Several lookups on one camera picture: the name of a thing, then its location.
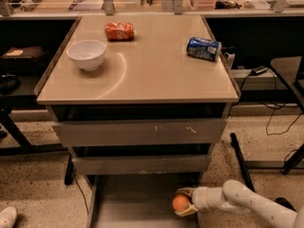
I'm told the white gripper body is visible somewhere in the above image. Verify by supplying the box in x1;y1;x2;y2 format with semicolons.
192;187;210;211

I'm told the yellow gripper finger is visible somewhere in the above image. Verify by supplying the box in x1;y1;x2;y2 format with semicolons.
176;187;194;198
175;204;198;217

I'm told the orange fruit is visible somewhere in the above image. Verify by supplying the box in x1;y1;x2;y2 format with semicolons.
172;194;189;211

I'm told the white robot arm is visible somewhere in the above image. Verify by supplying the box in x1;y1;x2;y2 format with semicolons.
172;180;304;228

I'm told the middle grey drawer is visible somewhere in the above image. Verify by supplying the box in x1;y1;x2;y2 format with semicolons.
72;155;211;175

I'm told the open bottom grey drawer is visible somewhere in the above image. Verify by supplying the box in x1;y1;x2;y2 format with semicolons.
86;174;200;228

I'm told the top grey drawer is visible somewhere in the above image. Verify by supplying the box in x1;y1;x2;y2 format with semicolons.
53;118;227;147

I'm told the grey drawer cabinet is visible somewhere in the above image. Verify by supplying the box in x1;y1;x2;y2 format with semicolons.
32;13;241;228

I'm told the black floor stand leg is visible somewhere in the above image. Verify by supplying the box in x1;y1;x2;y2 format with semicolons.
230;133;255;191

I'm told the black shoe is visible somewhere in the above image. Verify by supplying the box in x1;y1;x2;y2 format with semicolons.
275;198;295;211

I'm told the black power adapter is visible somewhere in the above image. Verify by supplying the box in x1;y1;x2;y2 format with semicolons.
250;66;268;76

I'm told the crushed blue soda can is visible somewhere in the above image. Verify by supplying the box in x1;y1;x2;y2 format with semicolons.
186;37;221;62

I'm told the white ceramic bowl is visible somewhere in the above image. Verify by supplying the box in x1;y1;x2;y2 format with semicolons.
66;40;106;71

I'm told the crushed orange soda can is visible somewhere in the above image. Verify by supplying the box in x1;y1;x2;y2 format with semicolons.
104;22;135;41

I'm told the white shoe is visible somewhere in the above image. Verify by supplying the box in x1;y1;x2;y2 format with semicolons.
0;206;17;228

